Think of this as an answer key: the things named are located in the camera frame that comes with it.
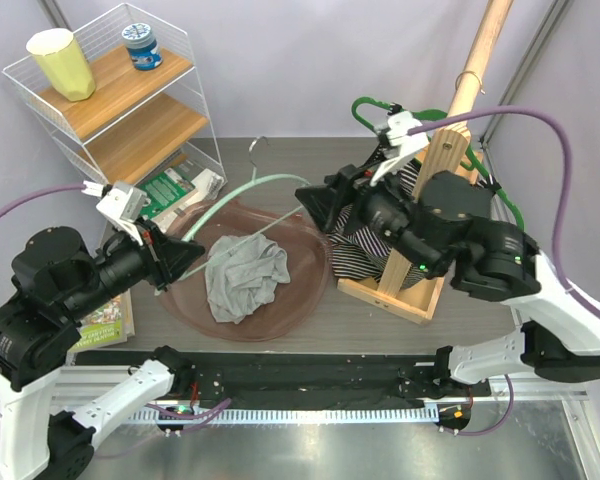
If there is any pink translucent basin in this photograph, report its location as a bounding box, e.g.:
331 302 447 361
158 200 332 342

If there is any green book on shelf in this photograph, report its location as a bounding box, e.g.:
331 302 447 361
138 167 196 219

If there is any wooden clothes rack stand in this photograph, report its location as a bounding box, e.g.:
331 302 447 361
337 1 513 325

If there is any grey tank top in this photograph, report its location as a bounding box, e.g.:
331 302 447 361
204 234 291 324

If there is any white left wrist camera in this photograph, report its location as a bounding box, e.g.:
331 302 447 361
82 181 147 245

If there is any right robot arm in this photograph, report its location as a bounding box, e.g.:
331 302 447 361
295 165 600 395

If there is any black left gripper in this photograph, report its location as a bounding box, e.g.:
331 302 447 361
65 211 207 317

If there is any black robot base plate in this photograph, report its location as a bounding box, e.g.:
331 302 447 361
74 349 491 409

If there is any green book on table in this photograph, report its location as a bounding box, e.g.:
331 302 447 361
69 291 135 353

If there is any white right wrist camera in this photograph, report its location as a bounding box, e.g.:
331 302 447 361
370 111 429 187

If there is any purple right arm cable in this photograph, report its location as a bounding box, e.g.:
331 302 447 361
409 105 600 329

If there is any black white striped top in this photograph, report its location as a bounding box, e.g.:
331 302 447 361
324 102 501 289

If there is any mint green clothes hanger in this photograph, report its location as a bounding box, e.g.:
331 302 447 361
172 135 311 284

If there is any bright green clothes hanger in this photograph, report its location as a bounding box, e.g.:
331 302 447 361
350 95 527 232

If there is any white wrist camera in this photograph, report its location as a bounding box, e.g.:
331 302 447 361
82 181 147 245
370 111 429 187

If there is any blue lidded jar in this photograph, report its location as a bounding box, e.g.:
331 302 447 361
121 22 163 71

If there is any yellow faceted cup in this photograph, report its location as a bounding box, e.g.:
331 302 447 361
25 28 96 102

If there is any white wire shelf unit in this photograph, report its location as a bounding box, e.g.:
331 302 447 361
3 3 227 198

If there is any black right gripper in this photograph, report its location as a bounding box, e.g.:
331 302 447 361
295 152 442 278

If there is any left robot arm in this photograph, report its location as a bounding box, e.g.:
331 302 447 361
0 220 205 479

